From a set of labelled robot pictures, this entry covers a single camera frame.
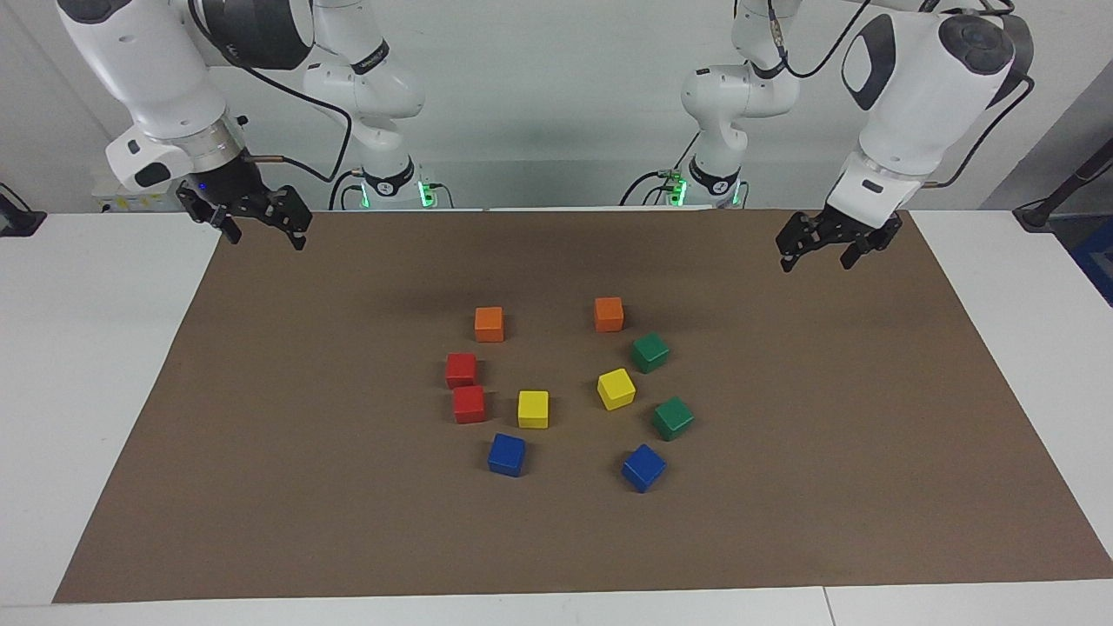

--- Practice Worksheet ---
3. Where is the brown table mat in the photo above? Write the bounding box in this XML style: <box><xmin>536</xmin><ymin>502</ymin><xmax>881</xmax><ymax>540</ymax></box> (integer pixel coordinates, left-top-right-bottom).
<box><xmin>52</xmin><ymin>209</ymin><xmax>1113</xmax><ymax>603</ymax></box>

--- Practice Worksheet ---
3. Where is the blue wooden block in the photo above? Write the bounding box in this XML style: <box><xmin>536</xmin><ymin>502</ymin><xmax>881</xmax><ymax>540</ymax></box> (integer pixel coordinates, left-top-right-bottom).
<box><xmin>487</xmin><ymin>432</ymin><xmax>527</xmax><ymax>478</ymax></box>
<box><xmin>621</xmin><ymin>443</ymin><xmax>668</xmax><ymax>494</ymax></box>

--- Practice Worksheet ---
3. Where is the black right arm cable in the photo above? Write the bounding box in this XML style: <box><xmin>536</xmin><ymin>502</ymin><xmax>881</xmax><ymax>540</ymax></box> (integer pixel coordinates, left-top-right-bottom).
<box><xmin>187</xmin><ymin>0</ymin><xmax>354</xmax><ymax>183</ymax></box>

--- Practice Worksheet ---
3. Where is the black clamp mount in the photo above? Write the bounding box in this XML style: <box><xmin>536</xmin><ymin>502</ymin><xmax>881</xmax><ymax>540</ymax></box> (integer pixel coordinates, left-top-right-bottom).
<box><xmin>0</xmin><ymin>183</ymin><xmax>47</xmax><ymax>237</ymax></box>

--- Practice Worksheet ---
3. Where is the blue crate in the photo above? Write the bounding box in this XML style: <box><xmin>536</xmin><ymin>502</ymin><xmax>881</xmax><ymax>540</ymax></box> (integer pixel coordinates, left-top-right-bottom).
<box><xmin>1068</xmin><ymin>216</ymin><xmax>1113</xmax><ymax>307</ymax></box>

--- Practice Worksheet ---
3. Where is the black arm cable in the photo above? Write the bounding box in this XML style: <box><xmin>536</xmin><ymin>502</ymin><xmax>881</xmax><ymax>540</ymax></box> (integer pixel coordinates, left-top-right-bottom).
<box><xmin>187</xmin><ymin>0</ymin><xmax>354</xmax><ymax>183</ymax></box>
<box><xmin>765</xmin><ymin>0</ymin><xmax>1037</xmax><ymax>189</ymax></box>

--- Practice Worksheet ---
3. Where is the green wooden block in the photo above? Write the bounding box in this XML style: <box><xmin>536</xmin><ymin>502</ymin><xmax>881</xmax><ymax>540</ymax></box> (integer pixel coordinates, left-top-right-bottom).
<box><xmin>630</xmin><ymin>331</ymin><xmax>671</xmax><ymax>375</ymax></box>
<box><xmin>651</xmin><ymin>396</ymin><xmax>696</xmax><ymax>442</ymax></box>

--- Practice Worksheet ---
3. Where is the black stand with pole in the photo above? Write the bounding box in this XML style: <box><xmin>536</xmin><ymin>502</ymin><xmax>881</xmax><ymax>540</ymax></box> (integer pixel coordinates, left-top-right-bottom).
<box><xmin>1013</xmin><ymin>137</ymin><xmax>1113</xmax><ymax>232</ymax></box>

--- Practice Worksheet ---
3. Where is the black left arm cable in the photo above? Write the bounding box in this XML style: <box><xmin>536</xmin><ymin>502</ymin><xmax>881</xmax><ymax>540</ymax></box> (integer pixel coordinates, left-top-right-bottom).
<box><xmin>765</xmin><ymin>0</ymin><xmax>1037</xmax><ymax>189</ymax></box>

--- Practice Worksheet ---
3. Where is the white box with yellow labels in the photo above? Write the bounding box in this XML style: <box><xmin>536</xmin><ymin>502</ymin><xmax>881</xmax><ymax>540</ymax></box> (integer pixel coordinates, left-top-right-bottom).
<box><xmin>91</xmin><ymin>178</ymin><xmax>188</xmax><ymax>214</ymax></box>

